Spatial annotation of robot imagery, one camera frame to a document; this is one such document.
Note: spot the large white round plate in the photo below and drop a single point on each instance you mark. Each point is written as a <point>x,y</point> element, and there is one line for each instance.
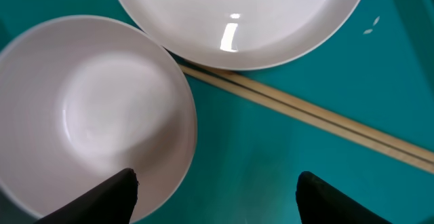
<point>240,35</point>

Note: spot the wooden chopstick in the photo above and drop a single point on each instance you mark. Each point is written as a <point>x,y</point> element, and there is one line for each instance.
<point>322,113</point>
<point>312,120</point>

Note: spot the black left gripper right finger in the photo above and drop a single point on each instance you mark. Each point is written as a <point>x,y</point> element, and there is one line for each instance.
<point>319,202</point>

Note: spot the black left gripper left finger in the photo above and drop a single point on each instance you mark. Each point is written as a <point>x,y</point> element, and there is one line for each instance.
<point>112,201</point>

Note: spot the white shallow bowl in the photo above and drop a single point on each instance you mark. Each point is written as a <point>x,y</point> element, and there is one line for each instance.
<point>83,97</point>

